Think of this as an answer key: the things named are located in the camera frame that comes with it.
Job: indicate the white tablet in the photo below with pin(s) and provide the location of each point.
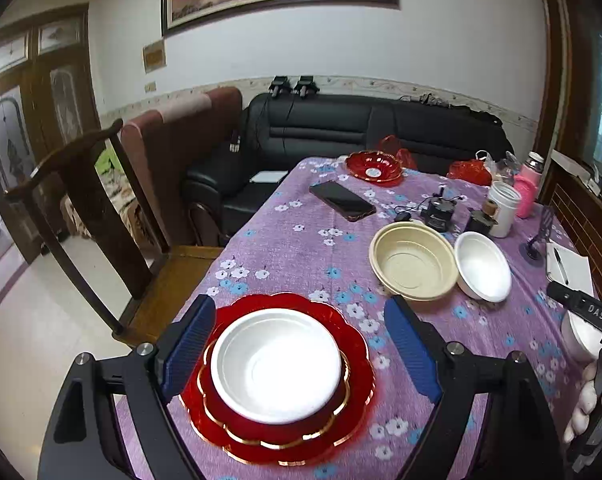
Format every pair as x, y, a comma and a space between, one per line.
268, 177

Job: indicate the black device on stand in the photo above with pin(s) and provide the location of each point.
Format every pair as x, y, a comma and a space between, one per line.
306, 86
280, 86

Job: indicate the green cloth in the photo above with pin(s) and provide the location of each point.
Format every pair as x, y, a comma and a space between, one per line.
108, 162

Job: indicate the white bowl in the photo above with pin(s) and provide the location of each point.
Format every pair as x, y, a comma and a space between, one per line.
276, 365
483, 272
578, 340

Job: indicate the person's right hand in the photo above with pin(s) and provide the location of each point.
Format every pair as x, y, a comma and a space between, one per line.
583, 400

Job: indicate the white notebook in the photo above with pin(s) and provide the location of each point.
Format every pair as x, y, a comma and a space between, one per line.
576, 265

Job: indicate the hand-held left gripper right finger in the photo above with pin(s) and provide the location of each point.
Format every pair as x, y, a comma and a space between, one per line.
413, 350

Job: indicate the brown armchair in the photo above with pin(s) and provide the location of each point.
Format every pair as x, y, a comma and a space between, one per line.
181, 130

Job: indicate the wooden glass-panel door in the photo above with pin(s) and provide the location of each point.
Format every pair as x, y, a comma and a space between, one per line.
66, 90

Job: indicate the black boxy device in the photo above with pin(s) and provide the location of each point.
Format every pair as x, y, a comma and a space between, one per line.
438, 217

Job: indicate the purple floral tablecloth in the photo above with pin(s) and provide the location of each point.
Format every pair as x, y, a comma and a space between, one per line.
301, 255

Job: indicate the black power adapter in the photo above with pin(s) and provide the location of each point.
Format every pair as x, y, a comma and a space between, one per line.
403, 216

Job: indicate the grey phone stand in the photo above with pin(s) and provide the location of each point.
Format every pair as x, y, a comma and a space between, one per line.
546, 225

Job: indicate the dark wooden chair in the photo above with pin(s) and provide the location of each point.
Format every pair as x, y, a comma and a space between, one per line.
96, 200

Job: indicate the black pen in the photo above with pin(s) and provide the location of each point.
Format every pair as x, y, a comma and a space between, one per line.
561, 265

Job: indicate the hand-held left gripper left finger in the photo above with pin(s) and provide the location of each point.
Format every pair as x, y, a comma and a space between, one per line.
188, 345

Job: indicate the wall socket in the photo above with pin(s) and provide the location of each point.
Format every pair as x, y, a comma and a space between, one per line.
151, 87

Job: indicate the black smartphone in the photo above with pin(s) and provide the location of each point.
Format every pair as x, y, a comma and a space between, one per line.
341, 200

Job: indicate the wooden sideboard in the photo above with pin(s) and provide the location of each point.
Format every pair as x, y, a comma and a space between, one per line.
581, 220

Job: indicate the small wall plaque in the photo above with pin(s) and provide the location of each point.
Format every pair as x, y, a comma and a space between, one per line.
154, 56

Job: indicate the black leather sofa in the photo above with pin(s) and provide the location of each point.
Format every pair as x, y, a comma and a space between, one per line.
331, 125

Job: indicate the white jar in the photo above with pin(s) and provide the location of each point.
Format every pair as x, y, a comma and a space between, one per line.
503, 210

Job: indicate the small black charger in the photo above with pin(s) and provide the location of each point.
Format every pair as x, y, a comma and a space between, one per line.
234, 142

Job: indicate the floral seat cushion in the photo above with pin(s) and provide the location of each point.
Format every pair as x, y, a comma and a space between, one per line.
126, 220

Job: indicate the small red plate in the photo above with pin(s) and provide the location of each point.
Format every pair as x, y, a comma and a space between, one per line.
366, 162

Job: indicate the clear plastic bag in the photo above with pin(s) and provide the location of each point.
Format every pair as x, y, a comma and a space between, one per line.
503, 165

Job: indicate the red plastic bag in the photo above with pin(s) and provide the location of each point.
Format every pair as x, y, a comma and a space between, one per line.
468, 172
406, 156

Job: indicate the beige colander bowl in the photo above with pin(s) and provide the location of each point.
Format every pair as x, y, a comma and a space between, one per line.
411, 265

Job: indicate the large red gold-print plate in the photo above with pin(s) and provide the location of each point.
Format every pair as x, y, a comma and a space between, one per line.
363, 375

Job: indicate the dark jar with cork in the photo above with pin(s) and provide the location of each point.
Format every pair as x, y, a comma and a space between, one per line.
481, 222

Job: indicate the pink water bottle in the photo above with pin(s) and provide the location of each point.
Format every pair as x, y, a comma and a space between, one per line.
526, 195

